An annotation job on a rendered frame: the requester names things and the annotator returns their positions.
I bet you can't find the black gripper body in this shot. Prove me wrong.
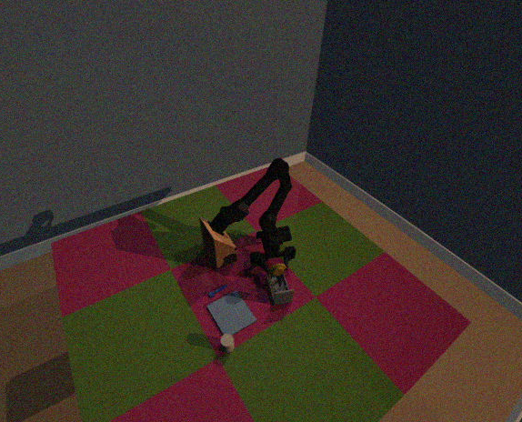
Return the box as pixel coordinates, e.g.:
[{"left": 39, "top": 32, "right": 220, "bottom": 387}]
[{"left": 250, "top": 240, "right": 296, "bottom": 266}]

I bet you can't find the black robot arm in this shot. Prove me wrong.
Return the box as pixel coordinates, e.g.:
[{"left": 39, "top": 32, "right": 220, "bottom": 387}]
[{"left": 207, "top": 158, "right": 292, "bottom": 250}]

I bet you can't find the tan cylinder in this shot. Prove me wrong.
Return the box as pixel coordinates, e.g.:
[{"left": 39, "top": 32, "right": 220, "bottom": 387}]
[{"left": 220, "top": 334, "right": 235, "bottom": 353}]

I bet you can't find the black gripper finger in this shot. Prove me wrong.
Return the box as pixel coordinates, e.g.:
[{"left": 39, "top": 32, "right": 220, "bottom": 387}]
[
  {"left": 284, "top": 251, "right": 292, "bottom": 271},
  {"left": 256, "top": 256, "right": 269, "bottom": 274}
]

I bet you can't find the tan dish rack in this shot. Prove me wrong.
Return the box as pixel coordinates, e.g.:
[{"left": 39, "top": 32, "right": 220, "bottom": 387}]
[{"left": 266, "top": 274, "right": 295, "bottom": 306}]

